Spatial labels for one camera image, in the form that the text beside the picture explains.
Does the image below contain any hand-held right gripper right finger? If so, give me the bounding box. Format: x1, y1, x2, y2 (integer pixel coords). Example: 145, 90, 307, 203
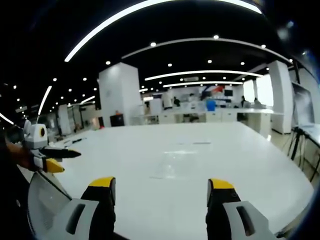
205, 177, 279, 240

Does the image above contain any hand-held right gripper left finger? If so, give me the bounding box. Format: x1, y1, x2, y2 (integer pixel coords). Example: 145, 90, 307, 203
53, 176, 117, 240

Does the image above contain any clear resealable bag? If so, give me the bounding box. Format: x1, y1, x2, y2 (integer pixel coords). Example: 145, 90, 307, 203
149, 149, 201, 180

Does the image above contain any person's left hand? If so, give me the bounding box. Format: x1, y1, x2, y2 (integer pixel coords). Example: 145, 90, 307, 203
6, 142, 35, 172

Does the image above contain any dark small tool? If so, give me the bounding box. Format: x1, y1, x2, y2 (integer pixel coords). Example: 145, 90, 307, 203
63, 136, 88, 145

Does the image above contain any black cabinet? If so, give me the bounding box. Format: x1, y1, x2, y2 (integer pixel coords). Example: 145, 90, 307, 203
109, 113, 125, 128

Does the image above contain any clear flat packet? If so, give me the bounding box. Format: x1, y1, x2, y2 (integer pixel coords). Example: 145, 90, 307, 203
174, 136, 212, 146

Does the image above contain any side table with black legs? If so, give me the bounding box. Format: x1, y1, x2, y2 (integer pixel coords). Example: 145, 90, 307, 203
286, 123, 320, 182

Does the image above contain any long white counter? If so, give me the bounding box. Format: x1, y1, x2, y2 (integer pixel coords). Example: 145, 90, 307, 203
157, 107, 275, 137

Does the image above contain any blue container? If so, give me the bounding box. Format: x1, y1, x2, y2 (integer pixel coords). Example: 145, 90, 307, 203
205, 99, 217, 112

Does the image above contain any long curved ceiling light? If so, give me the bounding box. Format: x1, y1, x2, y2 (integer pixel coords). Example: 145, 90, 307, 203
64, 0, 263, 63

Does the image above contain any dark wall board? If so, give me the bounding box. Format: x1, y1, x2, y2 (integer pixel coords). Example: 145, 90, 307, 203
291, 82, 316, 125

